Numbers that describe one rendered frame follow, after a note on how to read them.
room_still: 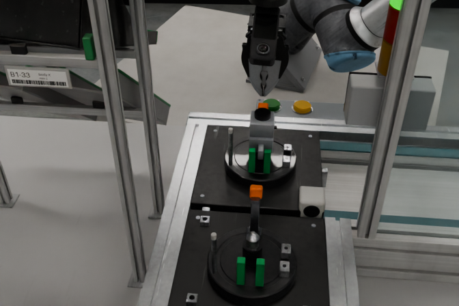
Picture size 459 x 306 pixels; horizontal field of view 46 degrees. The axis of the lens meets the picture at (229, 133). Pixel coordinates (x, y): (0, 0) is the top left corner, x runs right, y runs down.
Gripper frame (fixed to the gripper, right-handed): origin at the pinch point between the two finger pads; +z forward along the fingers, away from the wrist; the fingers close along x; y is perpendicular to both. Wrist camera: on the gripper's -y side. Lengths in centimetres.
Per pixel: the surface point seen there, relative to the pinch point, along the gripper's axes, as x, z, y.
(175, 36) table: 30, 21, 64
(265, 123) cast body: -0.9, -1.6, -12.8
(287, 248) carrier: -5.8, 6.5, -34.5
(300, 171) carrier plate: -8.1, 9.9, -11.9
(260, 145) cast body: -0.3, 2.4, -14.1
